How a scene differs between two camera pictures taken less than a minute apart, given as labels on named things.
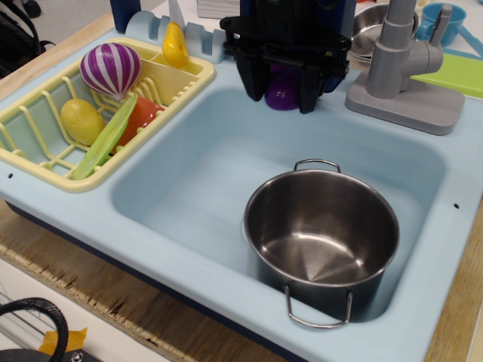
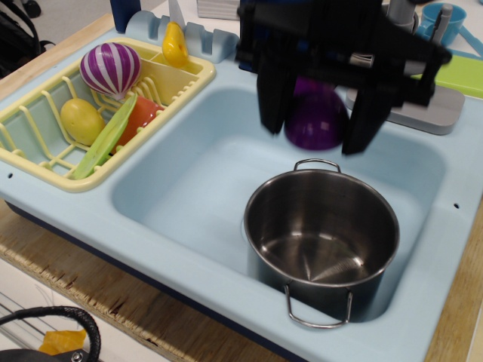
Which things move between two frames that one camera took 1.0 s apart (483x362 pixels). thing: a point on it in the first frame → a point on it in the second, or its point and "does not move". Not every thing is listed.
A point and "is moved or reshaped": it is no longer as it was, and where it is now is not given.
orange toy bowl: (144, 111) does not move
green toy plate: (101, 145) does not move
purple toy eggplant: (283, 90) is moved or reshaped
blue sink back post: (122, 11) does not move
